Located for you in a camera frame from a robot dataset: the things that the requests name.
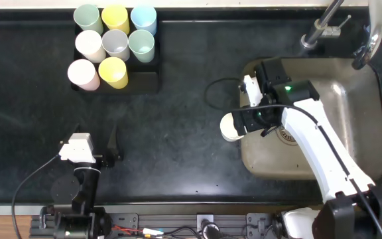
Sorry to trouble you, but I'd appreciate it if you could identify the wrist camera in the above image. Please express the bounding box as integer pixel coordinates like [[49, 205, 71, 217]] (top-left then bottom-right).
[[243, 75, 264, 108], [58, 132, 96, 165]]

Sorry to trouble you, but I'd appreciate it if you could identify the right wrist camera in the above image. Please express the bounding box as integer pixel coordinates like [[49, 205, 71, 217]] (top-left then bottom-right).
[[243, 75, 264, 108]]

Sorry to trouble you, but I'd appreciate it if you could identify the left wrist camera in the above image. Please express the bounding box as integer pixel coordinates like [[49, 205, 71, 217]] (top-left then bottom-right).
[[58, 132, 96, 165]]

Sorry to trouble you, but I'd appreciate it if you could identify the green cup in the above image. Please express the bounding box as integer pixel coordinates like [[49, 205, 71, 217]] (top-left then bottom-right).
[[73, 3, 105, 35], [127, 29, 156, 64]]

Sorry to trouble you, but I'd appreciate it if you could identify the white cup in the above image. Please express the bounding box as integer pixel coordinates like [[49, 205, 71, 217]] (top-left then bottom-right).
[[220, 112, 245, 143], [74, 29, 107, 64]]

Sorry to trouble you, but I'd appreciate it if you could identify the black cable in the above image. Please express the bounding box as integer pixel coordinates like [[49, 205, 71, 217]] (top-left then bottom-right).
[[204, 77, 382, 239], [11, 154, 61, 239]]

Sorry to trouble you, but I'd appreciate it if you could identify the black tray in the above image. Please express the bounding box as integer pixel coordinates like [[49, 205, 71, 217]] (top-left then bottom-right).
[[70, 18, 160, 94]]

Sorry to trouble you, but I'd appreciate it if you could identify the steel sink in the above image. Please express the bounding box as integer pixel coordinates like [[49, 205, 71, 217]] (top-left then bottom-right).
[[239, 58, 382, 182]]

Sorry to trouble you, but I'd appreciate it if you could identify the steel tap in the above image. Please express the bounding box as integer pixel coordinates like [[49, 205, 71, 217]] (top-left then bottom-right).
[[299, 0, 382, 71]]

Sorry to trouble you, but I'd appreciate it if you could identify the grey cup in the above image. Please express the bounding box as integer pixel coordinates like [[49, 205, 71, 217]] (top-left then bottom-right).
[[101, 29, 131, 62]]

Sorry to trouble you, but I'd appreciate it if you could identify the mounting rail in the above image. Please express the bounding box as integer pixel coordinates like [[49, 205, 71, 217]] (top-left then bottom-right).
[[30, 212, 285, 239]]

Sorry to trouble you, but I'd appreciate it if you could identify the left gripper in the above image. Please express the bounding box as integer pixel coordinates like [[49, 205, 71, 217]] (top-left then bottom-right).
[[59, 123, 124, 169]]

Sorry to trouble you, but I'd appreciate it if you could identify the pink cup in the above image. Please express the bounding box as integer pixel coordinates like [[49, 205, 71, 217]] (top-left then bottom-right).
[[67, 58, 101, 92]]

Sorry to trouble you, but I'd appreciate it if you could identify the yellow cup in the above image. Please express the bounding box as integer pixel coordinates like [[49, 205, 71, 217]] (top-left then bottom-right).
[[97, 56, 129, 90], [101, 4, 131, 35]]

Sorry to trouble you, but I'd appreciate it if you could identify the blue cup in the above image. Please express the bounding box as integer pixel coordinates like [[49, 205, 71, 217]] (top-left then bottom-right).
[[130, 5, 158, 36]]

